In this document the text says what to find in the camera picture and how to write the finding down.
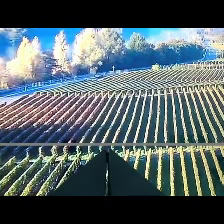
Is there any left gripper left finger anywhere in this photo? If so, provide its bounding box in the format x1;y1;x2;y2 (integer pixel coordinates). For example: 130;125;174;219
49;148;109;197

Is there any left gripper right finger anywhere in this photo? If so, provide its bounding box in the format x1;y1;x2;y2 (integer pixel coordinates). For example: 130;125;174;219
108;148;165;197

